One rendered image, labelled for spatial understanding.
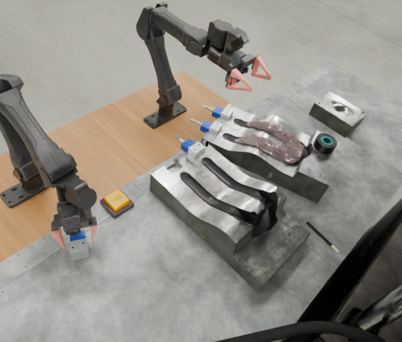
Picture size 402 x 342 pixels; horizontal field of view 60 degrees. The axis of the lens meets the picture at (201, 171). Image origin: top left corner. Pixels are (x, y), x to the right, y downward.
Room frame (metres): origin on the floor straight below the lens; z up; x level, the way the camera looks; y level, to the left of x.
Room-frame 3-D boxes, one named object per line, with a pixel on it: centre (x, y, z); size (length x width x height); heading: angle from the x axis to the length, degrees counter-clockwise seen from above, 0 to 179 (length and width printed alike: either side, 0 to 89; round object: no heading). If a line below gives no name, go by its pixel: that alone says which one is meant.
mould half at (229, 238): (0.69, -0.12, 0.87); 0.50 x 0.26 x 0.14; 55
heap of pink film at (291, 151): (1.03, -0.25, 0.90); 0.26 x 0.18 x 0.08; 72
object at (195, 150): (0.90, 0.07, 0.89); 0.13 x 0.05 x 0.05; 55
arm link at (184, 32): (1.13, 0.19, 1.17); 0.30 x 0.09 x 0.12; 56
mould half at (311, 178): (1.04, -0.25, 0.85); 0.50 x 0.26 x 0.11; 72
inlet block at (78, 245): (0.49, 0.32, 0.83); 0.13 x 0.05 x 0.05; 28
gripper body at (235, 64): (0.98, -0.03, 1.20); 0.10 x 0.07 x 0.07; 146
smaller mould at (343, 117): (1.36, -0.56, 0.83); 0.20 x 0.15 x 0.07; 55
